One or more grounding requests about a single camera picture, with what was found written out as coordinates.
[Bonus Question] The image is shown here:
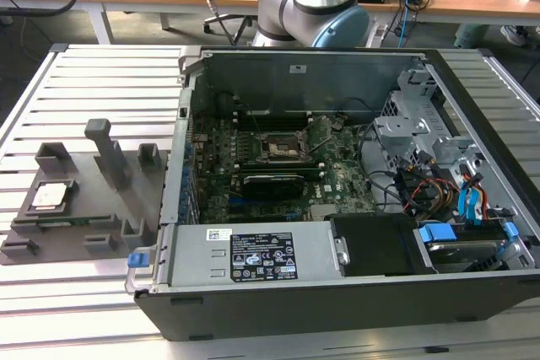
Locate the thin metal locking lever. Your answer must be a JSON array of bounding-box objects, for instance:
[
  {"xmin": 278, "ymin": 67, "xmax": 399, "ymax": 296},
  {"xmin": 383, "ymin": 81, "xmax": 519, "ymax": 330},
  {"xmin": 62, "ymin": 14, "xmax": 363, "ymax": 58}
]
[
  {"xmin": 246, "ymin": 105, "xmax": 261, "ymax": 134},
  {"xmin": 309, "ymin": 135, "xmax": 331, "ymax": 155}
]

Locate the metal socket cover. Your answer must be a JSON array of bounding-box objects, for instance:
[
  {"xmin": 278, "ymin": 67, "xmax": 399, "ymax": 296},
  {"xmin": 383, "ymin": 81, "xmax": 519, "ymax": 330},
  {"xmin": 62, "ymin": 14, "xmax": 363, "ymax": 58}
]
[{"xmin": 301, "ymin": 116, "xmax": 335, "ymax": 149}]

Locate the silver square CPU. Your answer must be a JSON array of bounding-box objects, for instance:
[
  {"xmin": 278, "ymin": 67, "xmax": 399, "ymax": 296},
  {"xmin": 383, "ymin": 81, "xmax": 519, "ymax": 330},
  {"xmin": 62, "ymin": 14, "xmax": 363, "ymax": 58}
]
[{"xmin": 32, "ymin": 185, "xmax": 68, "ymax": 210}]

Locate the CPU socket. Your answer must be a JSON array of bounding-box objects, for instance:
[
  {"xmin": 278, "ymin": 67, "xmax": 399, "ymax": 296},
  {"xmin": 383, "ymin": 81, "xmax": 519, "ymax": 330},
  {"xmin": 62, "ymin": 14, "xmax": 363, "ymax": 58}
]
[{"xmin": 259, "ymin": 131, "xmax": 311, "ymax": 164}]

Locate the black graphics card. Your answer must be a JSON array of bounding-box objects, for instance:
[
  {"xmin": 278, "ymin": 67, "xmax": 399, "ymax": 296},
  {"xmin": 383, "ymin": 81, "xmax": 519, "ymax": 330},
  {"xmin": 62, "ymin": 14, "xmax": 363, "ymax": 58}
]
[{"xmin": 240, "ymin": 170, "xmax": 305, "ymax": 201}]

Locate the green motherboard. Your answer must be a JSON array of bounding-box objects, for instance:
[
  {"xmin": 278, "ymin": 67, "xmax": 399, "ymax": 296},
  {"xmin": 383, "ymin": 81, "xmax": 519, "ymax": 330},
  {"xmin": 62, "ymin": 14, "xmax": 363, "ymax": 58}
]
[{"xmin": 192, "ymin": 114, "xmax": 379, "ymax": 224}]

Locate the grey power supply unit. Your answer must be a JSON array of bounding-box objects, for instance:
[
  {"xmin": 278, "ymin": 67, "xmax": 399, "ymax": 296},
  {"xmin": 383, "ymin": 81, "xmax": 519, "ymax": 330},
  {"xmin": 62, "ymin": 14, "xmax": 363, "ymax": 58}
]
[{"xmin": 154, "ymin": 223, "xmax": 351, "ymax": 293}]

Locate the silver metal drive cage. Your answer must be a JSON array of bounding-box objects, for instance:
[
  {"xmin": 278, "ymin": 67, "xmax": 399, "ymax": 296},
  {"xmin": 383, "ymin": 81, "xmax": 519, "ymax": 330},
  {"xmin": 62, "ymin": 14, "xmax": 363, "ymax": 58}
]
[{"xmin": 373, "ymin": 67, "xmax": 486, "ymax": 180}]

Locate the office chair base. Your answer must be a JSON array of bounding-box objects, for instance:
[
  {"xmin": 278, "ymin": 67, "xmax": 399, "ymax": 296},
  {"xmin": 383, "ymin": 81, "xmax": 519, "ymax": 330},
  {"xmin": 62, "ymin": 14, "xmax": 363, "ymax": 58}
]
[{"xmin": 203, "ymin": 13, "xmax": 259, "ymax": 47}]

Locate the black open PC case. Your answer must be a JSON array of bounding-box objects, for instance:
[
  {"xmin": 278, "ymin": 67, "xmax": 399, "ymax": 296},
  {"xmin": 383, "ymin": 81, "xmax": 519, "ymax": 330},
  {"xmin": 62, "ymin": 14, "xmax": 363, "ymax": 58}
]
[{"xmin": 125, "ymin": 46, "xmax": 540, "ymax": 342}]

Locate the grey parts rack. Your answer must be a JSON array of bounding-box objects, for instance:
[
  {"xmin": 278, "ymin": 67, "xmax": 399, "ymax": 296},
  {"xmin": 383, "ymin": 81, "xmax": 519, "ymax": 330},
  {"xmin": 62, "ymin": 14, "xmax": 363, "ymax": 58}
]
[{"xmin": 0, "ymin": 117, "xmax": 170, "ymax": 268}]

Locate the hard disk in blue carrier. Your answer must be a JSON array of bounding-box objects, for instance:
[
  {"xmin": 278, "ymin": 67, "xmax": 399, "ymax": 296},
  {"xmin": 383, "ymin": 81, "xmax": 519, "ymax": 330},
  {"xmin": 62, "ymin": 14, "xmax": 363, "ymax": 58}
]
[{"xmin": 415, "ymin": 221, "xmax": 522, "ymax": 276}]

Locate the pale green trouser leg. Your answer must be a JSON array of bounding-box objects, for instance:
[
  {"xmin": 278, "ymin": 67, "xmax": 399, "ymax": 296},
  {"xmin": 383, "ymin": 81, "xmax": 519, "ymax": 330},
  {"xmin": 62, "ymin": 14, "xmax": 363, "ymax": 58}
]
[{"xmin": 454, "ymin": 22, "xmax": 490, "ymax": 49}]

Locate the white sneaker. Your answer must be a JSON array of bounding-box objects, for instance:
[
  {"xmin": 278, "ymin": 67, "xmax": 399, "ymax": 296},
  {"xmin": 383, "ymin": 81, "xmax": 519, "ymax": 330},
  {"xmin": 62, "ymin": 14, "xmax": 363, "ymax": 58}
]
[{"xmin": 500, "ymin": 24, "xmax": 528, "ymax": 47}]

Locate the red yellow black wire bundle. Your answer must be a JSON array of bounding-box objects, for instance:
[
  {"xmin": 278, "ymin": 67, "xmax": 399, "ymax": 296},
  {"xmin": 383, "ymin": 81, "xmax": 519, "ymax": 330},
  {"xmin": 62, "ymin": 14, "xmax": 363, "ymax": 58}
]
[{"xmin": 396, "ymin": 157, "xmax": 461, "ymax": 213}]

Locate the thin blue cable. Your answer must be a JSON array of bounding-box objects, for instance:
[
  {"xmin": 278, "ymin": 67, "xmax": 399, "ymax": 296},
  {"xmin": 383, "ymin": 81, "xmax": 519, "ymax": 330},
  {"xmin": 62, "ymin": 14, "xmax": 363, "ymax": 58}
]
[{"xmin": 400, "ymin": 0, "xmax": 410, "ymax": 47}]

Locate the blue flat data wire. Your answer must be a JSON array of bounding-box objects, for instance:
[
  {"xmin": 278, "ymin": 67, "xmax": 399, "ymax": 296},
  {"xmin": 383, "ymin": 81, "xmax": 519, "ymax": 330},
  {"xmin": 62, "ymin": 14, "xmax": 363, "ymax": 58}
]
[{"xmin": 456, "ymin": 185, "xmax": 486, "ymax": 226}]

